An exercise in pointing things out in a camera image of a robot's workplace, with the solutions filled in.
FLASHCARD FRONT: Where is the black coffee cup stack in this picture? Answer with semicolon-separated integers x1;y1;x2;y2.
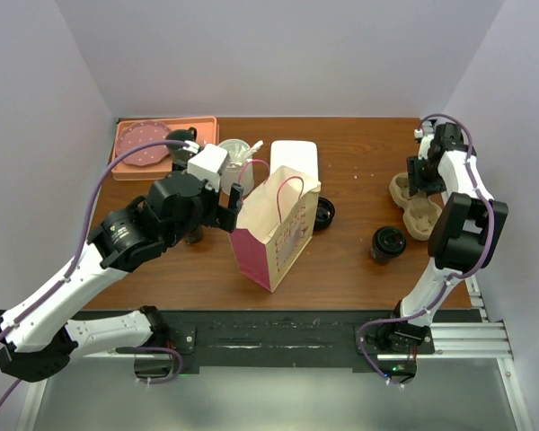
183;225;204;245

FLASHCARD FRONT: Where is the pink cakes paper bag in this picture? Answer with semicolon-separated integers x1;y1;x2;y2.
229;166;321;293

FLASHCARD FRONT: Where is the black coffee lid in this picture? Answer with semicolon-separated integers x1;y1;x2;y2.
373;226;406;256

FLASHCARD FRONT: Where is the dark brown coffee cup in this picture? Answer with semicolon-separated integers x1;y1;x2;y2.
370;242;403;265

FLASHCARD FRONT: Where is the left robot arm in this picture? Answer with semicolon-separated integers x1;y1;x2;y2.
0;172;243;383

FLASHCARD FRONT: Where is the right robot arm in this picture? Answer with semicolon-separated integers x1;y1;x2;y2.
382;114;508;353

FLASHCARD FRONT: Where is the frosted white utensil cup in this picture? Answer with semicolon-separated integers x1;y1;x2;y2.
218;139;254;196

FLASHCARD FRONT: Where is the cardboard cup carrier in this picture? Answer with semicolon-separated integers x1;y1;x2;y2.
388;172;442;242

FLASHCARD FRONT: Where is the wrapped white utensil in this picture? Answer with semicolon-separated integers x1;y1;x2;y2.
233;140;263;165

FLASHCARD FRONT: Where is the salmon pink tray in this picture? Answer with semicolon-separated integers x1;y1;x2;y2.
111;116;219;181

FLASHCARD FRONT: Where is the dark green mug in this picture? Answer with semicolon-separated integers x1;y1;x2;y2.
165;127;198;162

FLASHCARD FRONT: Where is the white rectangular plate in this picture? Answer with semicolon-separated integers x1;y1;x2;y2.
269;140;319;180

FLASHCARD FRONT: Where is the pink polka dot plate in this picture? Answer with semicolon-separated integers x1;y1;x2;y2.
115;120;172;168

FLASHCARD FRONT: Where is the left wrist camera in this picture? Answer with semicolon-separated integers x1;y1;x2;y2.
187;144;230;192

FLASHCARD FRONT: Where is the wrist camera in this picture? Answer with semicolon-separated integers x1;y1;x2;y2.
414;124;435;160
187;144;230;192

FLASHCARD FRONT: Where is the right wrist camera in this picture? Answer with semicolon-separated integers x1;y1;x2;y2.
414;124;435;160

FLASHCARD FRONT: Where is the black mounting base rail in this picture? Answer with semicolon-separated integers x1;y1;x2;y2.
115;309;437;376

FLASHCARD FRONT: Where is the aluminium frame rail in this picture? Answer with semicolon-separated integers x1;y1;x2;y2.
17;265;533;430

